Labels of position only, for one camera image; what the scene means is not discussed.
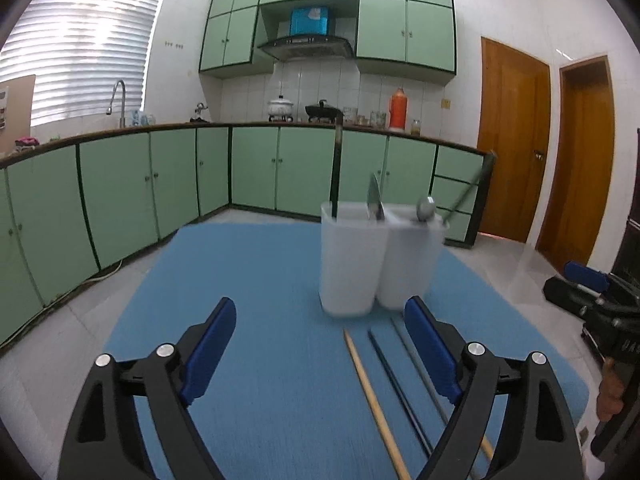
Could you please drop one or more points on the green three-drawer unit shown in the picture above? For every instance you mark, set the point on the green three-drawer unit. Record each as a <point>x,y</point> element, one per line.
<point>455,170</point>

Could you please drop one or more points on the black wok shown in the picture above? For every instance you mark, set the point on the black wok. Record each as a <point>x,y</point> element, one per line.
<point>320,110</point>

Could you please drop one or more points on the plain small silver spoon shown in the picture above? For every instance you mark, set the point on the plain small silver spoon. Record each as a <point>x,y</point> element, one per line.
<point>426,208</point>

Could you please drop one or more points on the blue box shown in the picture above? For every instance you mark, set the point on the blue box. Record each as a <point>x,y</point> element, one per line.
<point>310,22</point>

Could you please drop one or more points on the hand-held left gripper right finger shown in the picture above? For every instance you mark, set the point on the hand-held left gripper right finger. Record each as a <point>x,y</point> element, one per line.
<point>432,350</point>

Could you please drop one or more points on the green wall cabinets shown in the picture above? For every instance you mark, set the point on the green wall cabinets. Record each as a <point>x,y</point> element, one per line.
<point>430,30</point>

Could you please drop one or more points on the black chopstick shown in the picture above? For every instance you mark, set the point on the black chopstick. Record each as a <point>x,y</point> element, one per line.
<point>337,170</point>
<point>395,390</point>

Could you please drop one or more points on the small glass jar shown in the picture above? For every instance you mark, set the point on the small glass jar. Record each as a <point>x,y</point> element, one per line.
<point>416,127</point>

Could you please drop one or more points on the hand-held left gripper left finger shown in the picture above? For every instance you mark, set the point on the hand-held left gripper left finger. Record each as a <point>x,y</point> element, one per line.
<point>210,350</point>

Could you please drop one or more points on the bottles beside faucet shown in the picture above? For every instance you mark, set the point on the bottles beside faucet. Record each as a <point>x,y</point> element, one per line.
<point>139,119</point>

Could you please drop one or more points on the blue table cloth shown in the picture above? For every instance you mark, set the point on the blue table cloth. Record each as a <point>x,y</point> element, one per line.
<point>270,310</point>

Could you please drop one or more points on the black range hood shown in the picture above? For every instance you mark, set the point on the black range hood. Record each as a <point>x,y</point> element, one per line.
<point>305,45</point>

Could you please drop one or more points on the brown cardboard box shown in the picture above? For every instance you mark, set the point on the brown cardboard box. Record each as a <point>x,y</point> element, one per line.
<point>20,110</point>

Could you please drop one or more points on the wooden door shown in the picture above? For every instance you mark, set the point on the wooden door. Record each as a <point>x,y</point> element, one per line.
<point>580,160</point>
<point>510,135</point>

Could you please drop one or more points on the white cooking pot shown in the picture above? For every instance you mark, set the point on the white cooking pot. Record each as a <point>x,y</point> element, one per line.
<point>280,108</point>

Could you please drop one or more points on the green base cabinets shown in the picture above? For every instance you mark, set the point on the green base cabinets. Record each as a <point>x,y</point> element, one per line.
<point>115,195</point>

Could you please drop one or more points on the wooden chopstick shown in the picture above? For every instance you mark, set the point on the wooden chopstick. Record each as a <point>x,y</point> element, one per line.
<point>487,449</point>
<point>370,400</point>

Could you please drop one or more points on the row of wall sockets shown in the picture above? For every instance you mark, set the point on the row of wall sockets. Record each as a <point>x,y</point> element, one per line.
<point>174,46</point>

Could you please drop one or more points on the white double utensil holder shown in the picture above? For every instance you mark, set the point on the white double utensil holder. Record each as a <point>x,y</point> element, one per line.
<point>350,260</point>

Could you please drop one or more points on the steel kitchen faucet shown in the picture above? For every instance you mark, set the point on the steel kitchen faucet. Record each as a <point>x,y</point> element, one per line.
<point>121,105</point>

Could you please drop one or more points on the white window blind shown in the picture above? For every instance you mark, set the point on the white window blind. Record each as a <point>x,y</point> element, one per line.
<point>90,50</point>

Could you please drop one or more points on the orange thermos flask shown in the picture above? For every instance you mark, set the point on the orange thermos flask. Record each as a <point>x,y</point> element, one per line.
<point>397,110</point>

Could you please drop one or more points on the pink cloth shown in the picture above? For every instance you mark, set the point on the pink cloth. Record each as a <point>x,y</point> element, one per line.
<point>26,142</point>

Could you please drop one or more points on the grey metal chopstick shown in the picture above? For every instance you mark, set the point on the grey metal chopstick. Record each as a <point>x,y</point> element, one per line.
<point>398,330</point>
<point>467,190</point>

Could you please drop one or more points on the steel kettle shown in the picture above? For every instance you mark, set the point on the steel kettle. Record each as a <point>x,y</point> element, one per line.
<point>199,114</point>

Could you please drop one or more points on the large silver spoon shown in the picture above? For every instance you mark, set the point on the large silver spoon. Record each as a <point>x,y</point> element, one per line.
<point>374,195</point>

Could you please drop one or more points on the patterned bowl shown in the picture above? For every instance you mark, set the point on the patterned bowl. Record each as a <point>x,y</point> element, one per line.
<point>378,120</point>

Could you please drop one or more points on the person's right hand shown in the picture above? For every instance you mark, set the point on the person's right hand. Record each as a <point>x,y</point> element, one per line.
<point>607,390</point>

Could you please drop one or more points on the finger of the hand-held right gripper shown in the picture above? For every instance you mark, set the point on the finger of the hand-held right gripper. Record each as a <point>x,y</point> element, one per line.
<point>565,292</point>
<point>582,272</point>

